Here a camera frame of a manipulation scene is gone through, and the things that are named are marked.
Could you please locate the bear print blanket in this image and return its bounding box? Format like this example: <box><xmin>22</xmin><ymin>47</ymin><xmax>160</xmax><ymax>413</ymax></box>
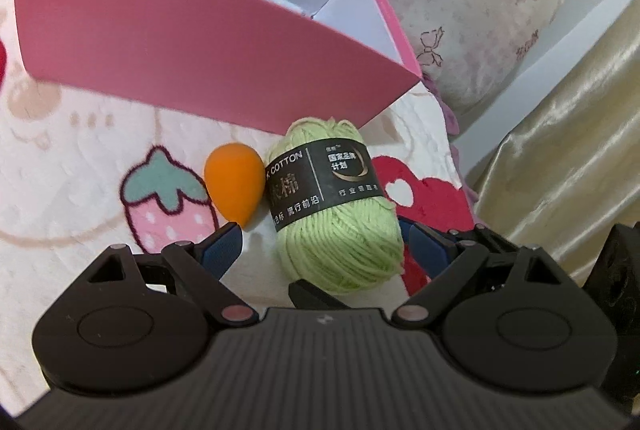
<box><xmin>0</xmin><ymin>0</ymin><xmax>481</xmax><ymax>361</ymax></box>

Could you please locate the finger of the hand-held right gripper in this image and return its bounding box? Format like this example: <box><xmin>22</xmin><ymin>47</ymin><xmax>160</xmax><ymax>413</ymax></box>
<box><xmin>397</xmin><ymin>216</ymin><xmax>521</xmax><ymax>256</ymax></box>

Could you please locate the golden satin curtain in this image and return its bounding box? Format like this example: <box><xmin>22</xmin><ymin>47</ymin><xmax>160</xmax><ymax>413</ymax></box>
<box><xmin>472</xmin><ymin>17</ymin><xmax>640</xmax><ymax>291</ymax></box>

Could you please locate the white printed packet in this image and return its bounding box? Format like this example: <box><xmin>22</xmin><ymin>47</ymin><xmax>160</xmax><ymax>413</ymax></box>
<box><xmin>250</xmin><ymin>0</ymin><xmax>313</xmax><ymax>18</ymax></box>

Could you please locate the pink cardboard box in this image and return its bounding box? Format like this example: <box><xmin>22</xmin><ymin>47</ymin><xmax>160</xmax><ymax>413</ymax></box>
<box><xmin>12</xmin><ymin>0</ymin><xmax>425</xmax><ymax>136</ymax></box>

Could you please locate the orange makeup sponge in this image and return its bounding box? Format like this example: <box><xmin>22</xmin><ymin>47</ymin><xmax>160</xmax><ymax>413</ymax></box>
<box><xmin>204</xmin><ymin>144</ymin><xmax>264</xmax><ymax>227</ymax></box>

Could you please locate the green yarn ball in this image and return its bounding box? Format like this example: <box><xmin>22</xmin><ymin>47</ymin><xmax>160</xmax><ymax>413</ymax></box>
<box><xmin>262</xmin><ymin>117</ymin><xmax>405</xmax><ymax>296</ymax></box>

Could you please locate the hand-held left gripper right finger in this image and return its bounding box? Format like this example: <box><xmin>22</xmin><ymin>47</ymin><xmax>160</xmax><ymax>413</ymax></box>
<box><xmin>392</xmin><ymin>227</ymin><xmax>571</xmax><ymax>326</ymax></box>

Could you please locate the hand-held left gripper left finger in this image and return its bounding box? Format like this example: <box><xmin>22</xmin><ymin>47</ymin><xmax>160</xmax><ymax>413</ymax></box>
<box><xmin>87</xmin><ymin>222</ymin><xmax>253</xmax><ymax>326</ymax></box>

